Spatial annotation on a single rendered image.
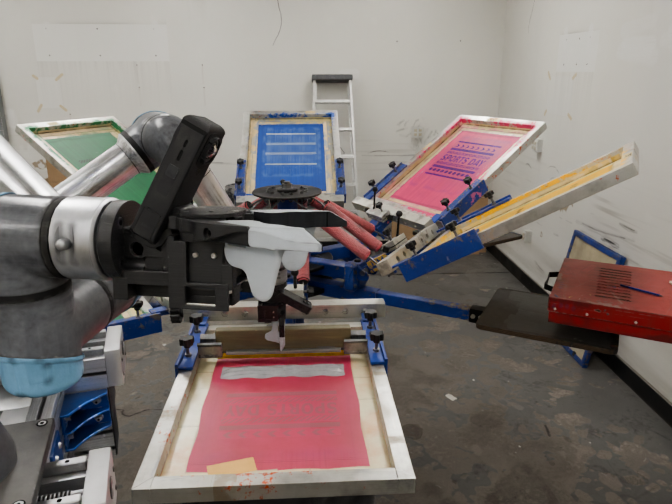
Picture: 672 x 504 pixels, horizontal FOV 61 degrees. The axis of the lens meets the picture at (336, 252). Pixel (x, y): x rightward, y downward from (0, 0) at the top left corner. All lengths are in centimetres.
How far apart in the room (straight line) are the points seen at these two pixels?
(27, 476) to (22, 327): 40
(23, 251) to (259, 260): 22
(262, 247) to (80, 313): 26
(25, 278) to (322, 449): 98
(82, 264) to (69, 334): 10
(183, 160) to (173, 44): 536
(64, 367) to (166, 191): 21
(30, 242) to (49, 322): 8
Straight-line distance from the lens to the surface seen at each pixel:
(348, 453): 141
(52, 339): 60
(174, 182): 50
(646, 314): 198
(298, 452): 142
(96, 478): 100
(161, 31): 587
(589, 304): 198
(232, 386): 168
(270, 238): 42
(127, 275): 54
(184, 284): 50
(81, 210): 54
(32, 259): 56
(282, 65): 572
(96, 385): 142
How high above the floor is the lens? 180
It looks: 18 degrees down
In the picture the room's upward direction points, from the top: straight up
